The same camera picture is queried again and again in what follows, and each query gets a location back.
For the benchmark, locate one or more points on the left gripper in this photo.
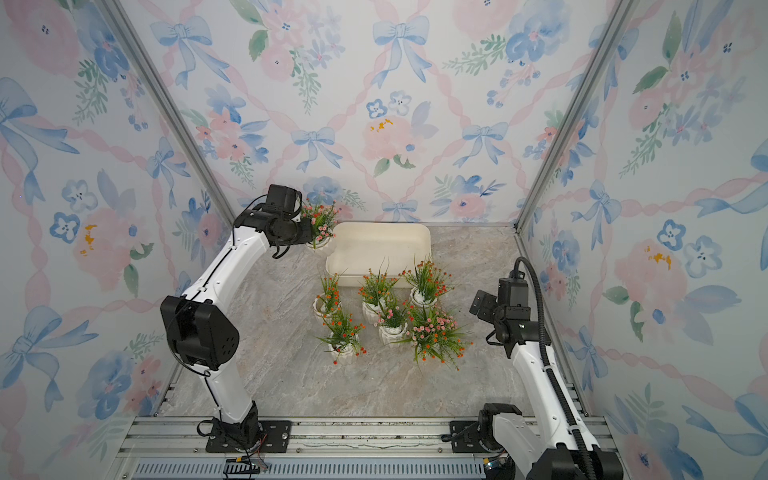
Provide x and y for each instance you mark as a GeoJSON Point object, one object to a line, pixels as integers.
{"type": "Point", "coordinates": [307, 225]}

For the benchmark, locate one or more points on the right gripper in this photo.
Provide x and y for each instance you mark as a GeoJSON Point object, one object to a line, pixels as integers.
{"type": "Point", "coordinates": [482, 305]}

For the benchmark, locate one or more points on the pink flowered potted gypsophila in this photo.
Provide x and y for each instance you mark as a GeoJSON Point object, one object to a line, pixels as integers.
{"type": "Point", "coordinates": [323, 220]}

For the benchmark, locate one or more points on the orange flowered potted gypsophila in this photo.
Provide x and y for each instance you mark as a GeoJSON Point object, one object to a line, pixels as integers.
{"type": "Point", "coordinates": [328, 301]}

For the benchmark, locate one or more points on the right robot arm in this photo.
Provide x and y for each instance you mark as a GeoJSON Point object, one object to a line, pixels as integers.
{"type": "Point", "coordinates": [562, 446]}

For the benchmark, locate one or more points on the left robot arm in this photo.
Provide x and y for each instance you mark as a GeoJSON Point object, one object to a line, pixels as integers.
{"type": "Point", "coordinates": [203, 339]}

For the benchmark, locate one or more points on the large pink flowered potted plant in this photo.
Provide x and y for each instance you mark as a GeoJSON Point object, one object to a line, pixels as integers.
{"type": "Point", "coordinates": [434, 333]}

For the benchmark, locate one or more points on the cream plastic storage box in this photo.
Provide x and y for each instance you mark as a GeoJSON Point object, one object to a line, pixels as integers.
{"type": "Point", "coordinates": [363, 247]}

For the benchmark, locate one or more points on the centre small potted gypsophila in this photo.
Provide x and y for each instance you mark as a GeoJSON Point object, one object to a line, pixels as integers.
{"type": "Point", "coordinates": [393, 321]}

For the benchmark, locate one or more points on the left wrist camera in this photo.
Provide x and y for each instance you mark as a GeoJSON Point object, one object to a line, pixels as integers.
{"type": "Point", "coordinates": [283, 201]}

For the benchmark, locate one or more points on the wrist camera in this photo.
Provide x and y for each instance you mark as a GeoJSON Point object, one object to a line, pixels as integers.
{"type": "Point", "coordinates": [283, 201]}
{"type": "Point", "coordinates": [513, 291]}

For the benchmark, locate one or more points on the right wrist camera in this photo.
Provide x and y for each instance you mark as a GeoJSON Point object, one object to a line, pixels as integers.
{"type": "Point", "coordinates": [513, 291]}

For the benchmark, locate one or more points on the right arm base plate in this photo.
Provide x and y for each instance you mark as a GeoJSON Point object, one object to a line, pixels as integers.
{"type": "Point", "coordinates": [504, 434]}

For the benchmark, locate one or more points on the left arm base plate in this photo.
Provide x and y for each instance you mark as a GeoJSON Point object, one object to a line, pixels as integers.
{"type": "Point", "coordinates": [271, 436]}

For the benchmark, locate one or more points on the aluminium rail frame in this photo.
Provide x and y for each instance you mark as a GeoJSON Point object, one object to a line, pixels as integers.
{"type": "Point", "coordinates": [319, 448]}

